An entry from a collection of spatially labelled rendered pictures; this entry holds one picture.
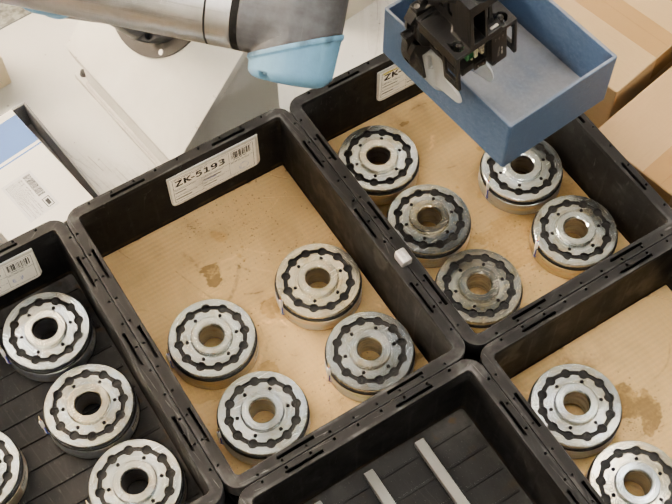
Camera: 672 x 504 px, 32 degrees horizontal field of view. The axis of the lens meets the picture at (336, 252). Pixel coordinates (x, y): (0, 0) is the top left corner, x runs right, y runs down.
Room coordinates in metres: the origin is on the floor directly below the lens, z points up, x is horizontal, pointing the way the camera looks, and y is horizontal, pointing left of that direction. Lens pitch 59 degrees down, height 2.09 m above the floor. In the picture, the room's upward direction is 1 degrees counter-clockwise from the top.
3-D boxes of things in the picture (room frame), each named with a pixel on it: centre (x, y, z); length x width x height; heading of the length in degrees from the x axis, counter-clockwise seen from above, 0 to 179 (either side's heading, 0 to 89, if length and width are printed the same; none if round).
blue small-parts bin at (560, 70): (0.82, -0.18, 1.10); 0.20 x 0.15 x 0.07; 37
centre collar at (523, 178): (0.84, -0.24, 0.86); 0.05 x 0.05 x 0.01
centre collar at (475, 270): (0.67, -0.17, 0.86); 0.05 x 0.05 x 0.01
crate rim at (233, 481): (0.65, 0.09, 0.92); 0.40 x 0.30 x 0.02; 31
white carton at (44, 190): (0.89, 0.42, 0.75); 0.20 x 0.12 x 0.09; 40
